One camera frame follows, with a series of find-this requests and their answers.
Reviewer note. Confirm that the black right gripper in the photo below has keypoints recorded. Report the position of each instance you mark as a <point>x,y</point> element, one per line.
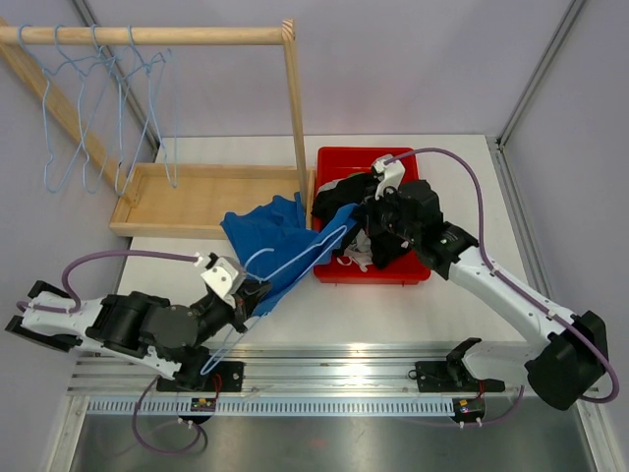
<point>373,206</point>

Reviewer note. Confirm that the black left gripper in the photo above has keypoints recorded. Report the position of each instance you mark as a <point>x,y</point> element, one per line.
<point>247,301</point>

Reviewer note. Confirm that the black tank top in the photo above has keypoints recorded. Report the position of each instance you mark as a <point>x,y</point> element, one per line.
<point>386,248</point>

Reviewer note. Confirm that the blue tank top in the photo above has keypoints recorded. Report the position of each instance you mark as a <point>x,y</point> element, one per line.
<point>282,226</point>

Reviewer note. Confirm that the white camisole tank top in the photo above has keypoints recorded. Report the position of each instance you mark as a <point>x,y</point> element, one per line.
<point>354,257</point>

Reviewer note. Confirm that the light blue hanger of green top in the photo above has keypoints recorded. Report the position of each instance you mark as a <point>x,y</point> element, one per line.
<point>100,99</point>

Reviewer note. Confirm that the light blue hanger of grey top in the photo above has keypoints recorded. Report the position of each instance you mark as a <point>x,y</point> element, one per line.
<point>138,79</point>

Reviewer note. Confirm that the light blue hanger of white top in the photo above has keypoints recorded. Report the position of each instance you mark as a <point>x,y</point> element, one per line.
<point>55,105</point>

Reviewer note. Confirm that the grey tank top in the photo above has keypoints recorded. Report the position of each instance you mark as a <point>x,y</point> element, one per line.
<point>359,243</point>

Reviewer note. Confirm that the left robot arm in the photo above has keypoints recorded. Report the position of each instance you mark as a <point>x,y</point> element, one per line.
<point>139,328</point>

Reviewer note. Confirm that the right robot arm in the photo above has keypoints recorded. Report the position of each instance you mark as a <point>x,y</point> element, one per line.
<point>564,355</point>

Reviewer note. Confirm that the red plastic bin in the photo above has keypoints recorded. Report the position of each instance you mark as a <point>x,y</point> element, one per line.
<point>339,162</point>

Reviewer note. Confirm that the wooden clothes rack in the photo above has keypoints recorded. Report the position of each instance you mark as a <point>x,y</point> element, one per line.
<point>190,200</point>

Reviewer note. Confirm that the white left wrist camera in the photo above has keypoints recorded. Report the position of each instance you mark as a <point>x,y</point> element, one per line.
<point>222,276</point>

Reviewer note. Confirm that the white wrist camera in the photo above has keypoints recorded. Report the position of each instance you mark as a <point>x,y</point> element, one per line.
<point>389,172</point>
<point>222,276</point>

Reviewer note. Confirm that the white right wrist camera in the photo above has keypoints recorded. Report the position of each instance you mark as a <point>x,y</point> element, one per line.
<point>389,172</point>

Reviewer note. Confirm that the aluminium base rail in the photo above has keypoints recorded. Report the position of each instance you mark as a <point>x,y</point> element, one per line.
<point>340,380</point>

